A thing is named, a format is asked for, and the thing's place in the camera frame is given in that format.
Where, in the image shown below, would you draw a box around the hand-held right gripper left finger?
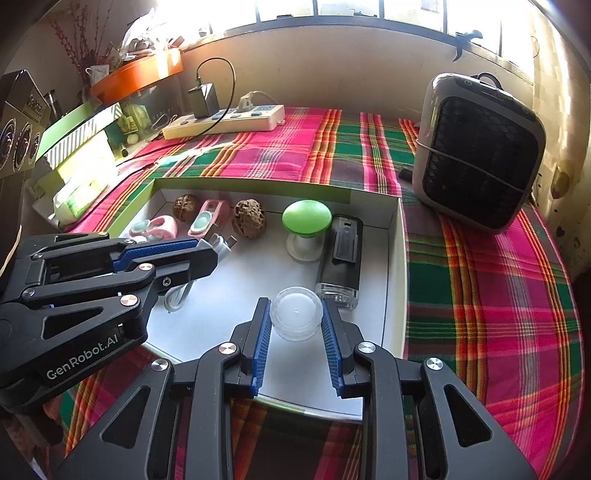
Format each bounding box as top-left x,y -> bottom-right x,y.
53,296 -> 273,480

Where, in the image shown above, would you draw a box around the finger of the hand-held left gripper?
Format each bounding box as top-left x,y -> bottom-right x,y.
17,232 -> 212,286
0,244 -> 219,344

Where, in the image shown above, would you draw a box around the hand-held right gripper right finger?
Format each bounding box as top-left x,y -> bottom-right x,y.
321,298 -> 539,480

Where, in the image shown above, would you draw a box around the pink clip with mint pad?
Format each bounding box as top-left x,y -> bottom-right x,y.
188,199 -> 230,236
128,215 -> 178,241

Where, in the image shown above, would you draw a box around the white usb cable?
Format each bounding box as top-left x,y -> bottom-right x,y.
164,233 -> 238,315

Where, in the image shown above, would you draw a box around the small clear round jar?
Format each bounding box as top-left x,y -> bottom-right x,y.
270,286 -> 324,342

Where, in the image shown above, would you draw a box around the small brown walnut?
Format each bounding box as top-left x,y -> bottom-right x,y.
172,194 -> 201,220

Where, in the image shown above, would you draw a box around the green and white cardboard box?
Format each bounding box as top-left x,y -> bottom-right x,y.
108,176 -> 409,422

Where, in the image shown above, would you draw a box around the large brown walnut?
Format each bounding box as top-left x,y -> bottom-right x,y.
232,198 -> 263,240

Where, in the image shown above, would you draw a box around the black flashlight with clear end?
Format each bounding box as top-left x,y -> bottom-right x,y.
315,215 -> 364,310

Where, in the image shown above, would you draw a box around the green and white mushroom knob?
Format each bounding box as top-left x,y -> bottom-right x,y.
281,200 -> 334,263

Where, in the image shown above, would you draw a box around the green and white tissue pack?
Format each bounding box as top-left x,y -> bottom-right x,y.
53,182 -> 109,220

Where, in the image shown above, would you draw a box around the yellow-green box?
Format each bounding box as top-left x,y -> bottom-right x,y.
46,134 -> 125,185

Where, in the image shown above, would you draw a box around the small green packet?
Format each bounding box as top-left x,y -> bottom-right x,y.
117,104 -> 148,134

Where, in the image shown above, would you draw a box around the glass tank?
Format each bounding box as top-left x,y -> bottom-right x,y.
129,76 -> 185,139

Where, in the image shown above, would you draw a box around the flat green box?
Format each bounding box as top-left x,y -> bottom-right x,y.
34,102 -> 122,160

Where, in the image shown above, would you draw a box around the black charger adapter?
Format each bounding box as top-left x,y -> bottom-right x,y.
188,83 -> 219,119

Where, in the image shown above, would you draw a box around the white power strip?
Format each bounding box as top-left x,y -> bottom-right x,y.
161,104 -> 286,140

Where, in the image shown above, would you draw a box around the white plug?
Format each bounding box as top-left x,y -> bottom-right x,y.
238,90 -> 278,112

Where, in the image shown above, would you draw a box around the orange tray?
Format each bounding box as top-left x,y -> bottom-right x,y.
89,48 -> 184,103

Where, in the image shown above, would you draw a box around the black box with circle print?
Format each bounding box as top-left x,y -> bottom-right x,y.
0,69 -> 49,178

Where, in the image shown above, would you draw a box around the red berry branches in vase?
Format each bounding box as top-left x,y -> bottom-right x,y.
46,0 -> 116,90

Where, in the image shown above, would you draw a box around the white mug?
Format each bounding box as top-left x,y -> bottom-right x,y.
85,64 -> 112,86

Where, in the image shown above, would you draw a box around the crumpled plastic bag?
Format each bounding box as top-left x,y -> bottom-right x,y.
121,7 -> 181,51

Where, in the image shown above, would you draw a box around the grey portable fan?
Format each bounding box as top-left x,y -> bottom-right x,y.
399,71 -> 546,236

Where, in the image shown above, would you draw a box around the heart print curtain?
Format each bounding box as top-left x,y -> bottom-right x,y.
526,0 -> 591,278

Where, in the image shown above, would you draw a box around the black window hook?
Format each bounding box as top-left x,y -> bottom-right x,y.
450,30 -> 483,61

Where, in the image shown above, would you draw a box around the black charger cable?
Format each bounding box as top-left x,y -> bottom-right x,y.
196,56 -> 237,137

